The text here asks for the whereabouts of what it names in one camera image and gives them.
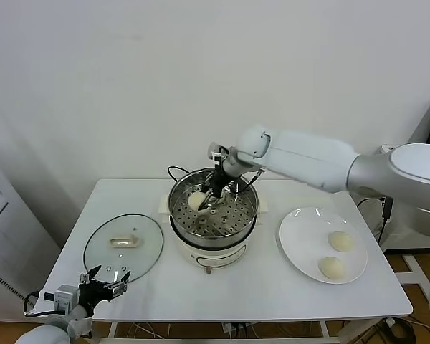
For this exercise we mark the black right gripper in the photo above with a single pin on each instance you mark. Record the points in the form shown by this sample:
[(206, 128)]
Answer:
[(220, 182)]

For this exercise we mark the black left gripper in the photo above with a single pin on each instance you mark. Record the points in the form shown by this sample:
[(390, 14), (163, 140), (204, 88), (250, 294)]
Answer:
[(98, 292)]

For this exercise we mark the white steamed baozi bun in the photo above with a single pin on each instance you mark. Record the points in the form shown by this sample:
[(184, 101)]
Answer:
[(331, 268), (195, 200), (341, 241)]

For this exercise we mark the round glass pot lid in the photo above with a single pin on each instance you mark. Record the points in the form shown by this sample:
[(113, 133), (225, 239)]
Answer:
[(129, 254)]

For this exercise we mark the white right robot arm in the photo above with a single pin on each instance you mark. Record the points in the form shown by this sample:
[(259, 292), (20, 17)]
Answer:
[(308, 157)]

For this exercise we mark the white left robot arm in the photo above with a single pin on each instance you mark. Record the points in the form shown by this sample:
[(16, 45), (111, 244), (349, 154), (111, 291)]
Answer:
[(43, 333)]

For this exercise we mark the perforated steel steamer basket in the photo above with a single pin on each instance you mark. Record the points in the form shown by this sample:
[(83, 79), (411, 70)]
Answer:
[(236, 215)]

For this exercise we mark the cream electric cooking pot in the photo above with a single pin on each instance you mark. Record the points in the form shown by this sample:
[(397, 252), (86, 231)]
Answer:
[(215, 254)]

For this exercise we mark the large white round plate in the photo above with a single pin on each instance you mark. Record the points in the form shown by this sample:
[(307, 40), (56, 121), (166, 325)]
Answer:
[(308, 243)]

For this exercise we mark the grey metal cabinet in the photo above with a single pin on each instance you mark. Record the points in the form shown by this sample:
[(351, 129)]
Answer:
[(7, 233)]

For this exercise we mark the white power strip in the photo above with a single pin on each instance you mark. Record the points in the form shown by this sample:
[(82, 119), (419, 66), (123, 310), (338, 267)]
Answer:
[(233, 329)]

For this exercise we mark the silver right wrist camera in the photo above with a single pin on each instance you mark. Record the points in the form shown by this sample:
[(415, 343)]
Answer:
[(215, 152)]

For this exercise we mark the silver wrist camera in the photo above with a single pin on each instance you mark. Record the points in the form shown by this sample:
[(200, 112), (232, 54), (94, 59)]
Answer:
[(64, 297), (215, 152)]

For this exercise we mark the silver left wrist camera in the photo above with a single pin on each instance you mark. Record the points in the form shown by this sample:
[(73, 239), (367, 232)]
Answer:
[(64, 297)]

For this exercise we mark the white table leg frame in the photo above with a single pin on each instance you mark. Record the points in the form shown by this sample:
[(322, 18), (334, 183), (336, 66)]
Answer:
[(113, 331)]

